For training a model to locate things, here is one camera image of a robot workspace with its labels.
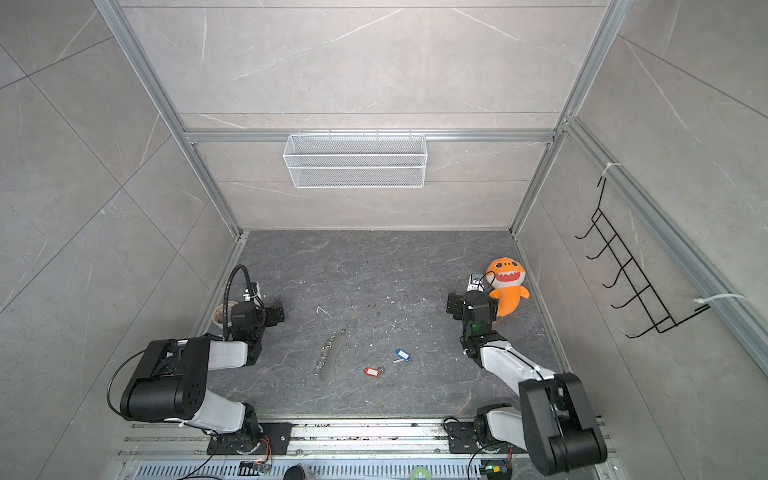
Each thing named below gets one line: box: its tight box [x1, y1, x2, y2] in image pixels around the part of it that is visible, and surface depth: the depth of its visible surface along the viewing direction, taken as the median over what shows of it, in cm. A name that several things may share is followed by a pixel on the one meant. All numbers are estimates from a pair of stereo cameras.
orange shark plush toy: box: [486, 257, 530, 317], surface depth 99 cm
